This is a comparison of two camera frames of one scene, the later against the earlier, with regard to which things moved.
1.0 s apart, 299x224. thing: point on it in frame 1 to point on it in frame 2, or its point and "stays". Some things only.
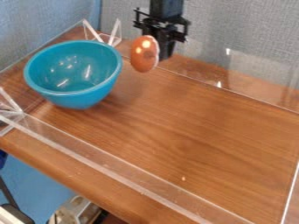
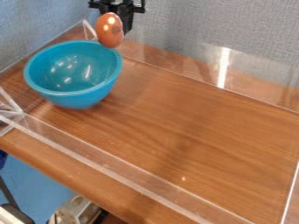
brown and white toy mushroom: [144, 53] to [108, 30]
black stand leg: [12, 206] stays
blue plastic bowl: [72, 73] stays
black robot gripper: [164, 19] to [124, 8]
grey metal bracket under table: [79, 211] stays
